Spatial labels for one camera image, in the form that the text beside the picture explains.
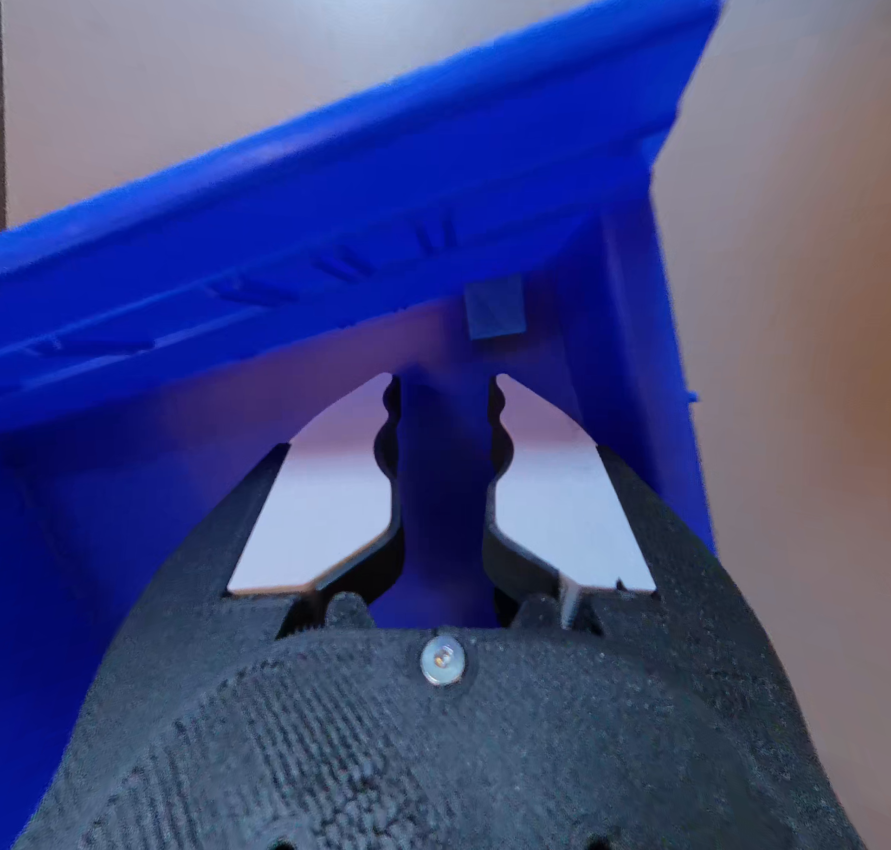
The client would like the blue plastic bin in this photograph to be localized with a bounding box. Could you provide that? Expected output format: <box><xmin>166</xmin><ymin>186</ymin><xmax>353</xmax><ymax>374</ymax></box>
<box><xmin>0</xmin><ymin>0</ymin><xmax>730</xmax><ymax>850</ymax></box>

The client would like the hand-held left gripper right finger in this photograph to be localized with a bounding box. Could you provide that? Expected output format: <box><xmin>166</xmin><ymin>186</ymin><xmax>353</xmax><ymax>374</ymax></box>
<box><xmin>483</xmin><ymin>373</ymin><xmax>659</xmax><ymax>599</ymax></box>

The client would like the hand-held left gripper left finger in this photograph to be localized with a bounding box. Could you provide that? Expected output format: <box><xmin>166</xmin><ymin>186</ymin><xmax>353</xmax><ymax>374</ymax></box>
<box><xmin>226</xmin><ymin>373</ymin><xmax>406</xmax><ymax>602</ymax></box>

